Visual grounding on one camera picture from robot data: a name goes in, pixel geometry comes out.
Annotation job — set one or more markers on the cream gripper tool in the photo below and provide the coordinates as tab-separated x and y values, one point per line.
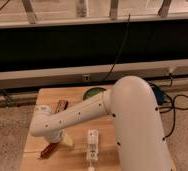
66	140

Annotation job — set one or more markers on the red chili pepper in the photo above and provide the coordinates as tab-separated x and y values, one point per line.
47	151

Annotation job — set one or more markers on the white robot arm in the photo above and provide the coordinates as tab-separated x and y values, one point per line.
139	132

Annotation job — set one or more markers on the white power strip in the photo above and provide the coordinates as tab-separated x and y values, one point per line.
92	145

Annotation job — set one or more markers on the brown chocolate bar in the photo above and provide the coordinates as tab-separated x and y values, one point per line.
61	106

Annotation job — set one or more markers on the green bowl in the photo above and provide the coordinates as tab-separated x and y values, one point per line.
92	92

